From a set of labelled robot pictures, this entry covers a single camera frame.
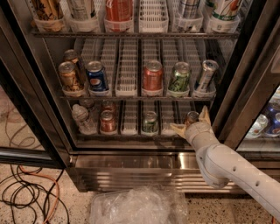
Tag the white can right compartment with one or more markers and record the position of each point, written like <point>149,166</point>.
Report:
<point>259,125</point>

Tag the top wire shelf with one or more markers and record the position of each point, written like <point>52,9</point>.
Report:
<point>124,35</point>

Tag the green can bottom shelf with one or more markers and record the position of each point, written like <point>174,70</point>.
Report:
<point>150,122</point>

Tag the slim silver can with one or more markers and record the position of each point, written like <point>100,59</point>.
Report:
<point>209,68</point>

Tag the clear plastic bag bin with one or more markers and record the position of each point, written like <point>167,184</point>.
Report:
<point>149,204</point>

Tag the tall gold can top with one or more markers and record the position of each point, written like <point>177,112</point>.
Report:
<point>48,9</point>

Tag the gold brown can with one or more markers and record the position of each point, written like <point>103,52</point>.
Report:
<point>72,55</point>
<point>69,76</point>

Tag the middle wire shelf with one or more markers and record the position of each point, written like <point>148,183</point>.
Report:
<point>142,98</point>

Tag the fridge glass door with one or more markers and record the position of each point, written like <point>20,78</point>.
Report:
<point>253,72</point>
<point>34,136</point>

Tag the red can bottom rear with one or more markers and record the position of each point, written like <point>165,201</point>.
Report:
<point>108,105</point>

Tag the orange can bottom shelf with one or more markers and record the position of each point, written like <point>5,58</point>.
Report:
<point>191,117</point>

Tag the green can middle shelf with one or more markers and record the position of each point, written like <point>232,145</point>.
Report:
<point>179,77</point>

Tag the red can middle shelf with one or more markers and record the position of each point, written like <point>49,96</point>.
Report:
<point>152,75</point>

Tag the fridge glass door right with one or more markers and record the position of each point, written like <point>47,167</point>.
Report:
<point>253,72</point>

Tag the fridge glass door left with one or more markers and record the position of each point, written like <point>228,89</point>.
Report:
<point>34,136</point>

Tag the blue can right compartment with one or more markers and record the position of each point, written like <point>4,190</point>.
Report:
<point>272,112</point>

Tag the steel fridge base grille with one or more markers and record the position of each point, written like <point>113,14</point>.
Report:
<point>109,173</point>

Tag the empty white tray top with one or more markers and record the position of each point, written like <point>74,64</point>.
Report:
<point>153,16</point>

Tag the red can bottom front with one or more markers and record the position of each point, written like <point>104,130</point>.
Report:
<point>108,121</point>

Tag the tall silver can top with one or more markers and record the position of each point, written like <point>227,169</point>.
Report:
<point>82,10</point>

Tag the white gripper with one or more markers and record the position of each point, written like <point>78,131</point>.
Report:
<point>196,130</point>

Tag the white green can top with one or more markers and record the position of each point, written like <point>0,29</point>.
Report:
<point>226,10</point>

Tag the red cola can top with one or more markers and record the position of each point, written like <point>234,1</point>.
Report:
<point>118,10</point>

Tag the blue pepsi can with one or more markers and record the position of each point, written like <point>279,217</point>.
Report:
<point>96,76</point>

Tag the clear plastic water bottle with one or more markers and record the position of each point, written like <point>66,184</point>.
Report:
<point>83,119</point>

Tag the gold brown can front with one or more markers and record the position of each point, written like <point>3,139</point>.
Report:
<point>69,76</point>

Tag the gold brown can rear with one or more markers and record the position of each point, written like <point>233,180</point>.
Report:
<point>72,55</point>

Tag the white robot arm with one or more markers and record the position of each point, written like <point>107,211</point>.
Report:
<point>219,164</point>

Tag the striped silver can top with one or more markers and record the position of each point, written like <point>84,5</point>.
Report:
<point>188,8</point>

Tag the wire shelf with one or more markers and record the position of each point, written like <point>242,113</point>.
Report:
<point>124,35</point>
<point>142,98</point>

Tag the green can shelf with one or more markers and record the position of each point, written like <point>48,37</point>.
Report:
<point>179,77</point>
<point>150,122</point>

